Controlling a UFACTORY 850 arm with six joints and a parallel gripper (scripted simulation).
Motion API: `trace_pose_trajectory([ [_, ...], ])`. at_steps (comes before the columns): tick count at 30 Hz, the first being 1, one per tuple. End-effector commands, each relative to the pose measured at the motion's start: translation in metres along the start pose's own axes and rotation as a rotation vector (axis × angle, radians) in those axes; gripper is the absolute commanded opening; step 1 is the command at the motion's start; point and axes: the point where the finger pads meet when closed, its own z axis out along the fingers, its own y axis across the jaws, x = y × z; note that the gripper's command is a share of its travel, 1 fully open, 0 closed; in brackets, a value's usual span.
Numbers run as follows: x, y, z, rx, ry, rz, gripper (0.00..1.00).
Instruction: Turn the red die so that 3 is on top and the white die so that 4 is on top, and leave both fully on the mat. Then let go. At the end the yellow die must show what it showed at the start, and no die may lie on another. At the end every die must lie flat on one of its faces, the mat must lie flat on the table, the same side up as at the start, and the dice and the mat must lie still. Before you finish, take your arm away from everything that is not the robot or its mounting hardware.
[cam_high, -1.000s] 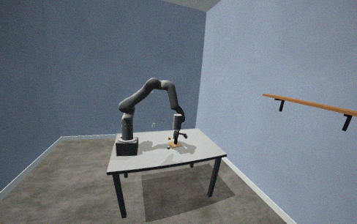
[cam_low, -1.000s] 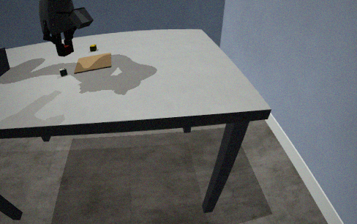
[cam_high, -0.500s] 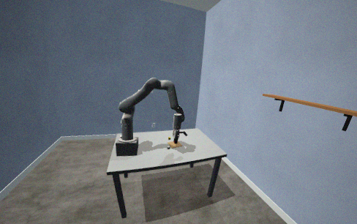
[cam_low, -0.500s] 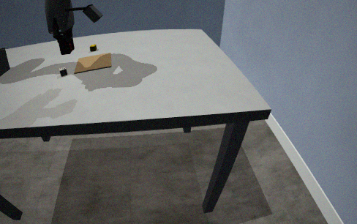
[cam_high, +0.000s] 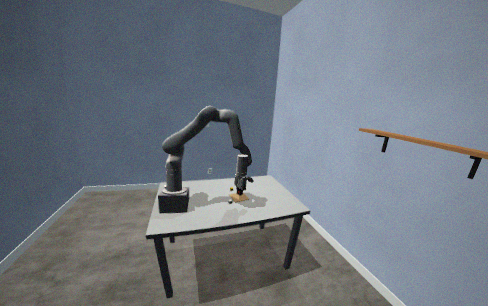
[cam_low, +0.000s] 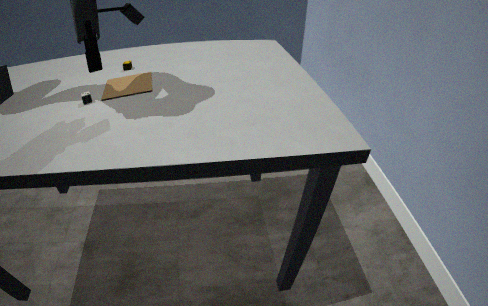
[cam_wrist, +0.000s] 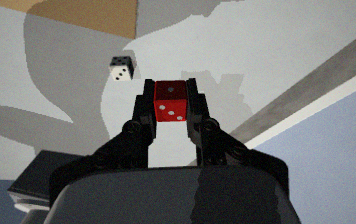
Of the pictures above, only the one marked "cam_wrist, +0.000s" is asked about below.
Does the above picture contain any white die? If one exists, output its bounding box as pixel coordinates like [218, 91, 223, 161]
[109, 56, 134, 81]

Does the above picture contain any tan mat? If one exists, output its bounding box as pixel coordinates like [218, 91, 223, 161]
[0, 0, 137, 39]

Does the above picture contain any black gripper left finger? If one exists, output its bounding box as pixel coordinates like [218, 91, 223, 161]
[49, 79, 157, 211]

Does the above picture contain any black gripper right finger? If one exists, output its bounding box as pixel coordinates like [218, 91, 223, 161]
[186, 78, 289, 197]

